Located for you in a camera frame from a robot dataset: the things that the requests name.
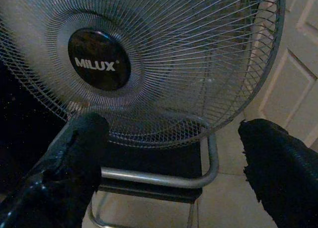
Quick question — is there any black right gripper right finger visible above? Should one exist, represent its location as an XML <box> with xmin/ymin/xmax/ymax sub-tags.
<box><xmin>238</xmin><ymin>118</ymin><xmax>318</xmax><ymax>228</ymax></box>

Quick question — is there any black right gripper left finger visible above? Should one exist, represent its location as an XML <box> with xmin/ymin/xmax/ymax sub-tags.
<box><xmin>0</xmin><ymin>111</ymin><xmax>110</xmax><ymax>228</ymax></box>

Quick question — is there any white panelled door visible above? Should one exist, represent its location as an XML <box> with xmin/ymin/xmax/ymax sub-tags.
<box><xmin>244</xmin><ymin>0</ymin><xmax>318</xmax><ymax>149</ymax></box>

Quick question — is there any metal tube frame black chair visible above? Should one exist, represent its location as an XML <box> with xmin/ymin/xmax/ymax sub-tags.
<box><xmin>85</xmin><ymin>128</ymin><xmax>221</xmax><ymax>228</ymax></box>

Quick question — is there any grey Milux wire-guard fan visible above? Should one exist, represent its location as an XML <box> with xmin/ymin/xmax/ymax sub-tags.
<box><xmin>0</xmin><ymin>0</ymin><xmax>286</xmax><ymax>149</ymax></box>

